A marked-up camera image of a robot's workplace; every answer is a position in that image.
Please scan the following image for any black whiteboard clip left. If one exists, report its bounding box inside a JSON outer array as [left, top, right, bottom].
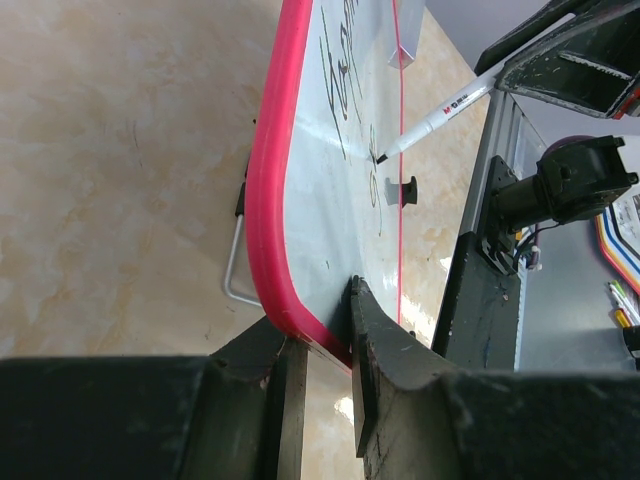
[[234, 165, 249, 217]]

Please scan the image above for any black whiteboard clip right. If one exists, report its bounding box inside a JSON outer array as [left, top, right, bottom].
[[384, 176, 418, 208]]

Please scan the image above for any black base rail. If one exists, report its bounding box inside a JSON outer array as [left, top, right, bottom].
[[432, 154, 526, 371]]

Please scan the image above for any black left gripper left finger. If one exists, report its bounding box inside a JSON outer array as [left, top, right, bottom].
[[180, 318, 308, 479]]

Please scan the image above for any black whiteboard clip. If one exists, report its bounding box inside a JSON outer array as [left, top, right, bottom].
[[234, 165, 249, 217], [384, 176, 418, 208]]

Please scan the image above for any pink framed whiteboard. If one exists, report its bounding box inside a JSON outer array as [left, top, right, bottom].
[[244, 1, 404, 364]]

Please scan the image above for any coloured pens bundle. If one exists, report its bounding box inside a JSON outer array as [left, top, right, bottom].
[[608, 281, 639, 326]]

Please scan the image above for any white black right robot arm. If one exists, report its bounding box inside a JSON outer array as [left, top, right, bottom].
[[475, 1, 639, 275]]

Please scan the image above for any colourful striped mat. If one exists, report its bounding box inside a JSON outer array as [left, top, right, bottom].
[[595, 194, 639, 294]]

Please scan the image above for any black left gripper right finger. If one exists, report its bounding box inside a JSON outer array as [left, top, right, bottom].
[[350, 276, 463, 479]]

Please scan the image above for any white black marker pen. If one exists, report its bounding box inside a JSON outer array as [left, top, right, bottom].
[[376, 62, 504, 164]]

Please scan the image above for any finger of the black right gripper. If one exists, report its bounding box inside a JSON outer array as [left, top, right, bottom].
[[495, 9, 639, 119], [474, 0, 595, 73]]

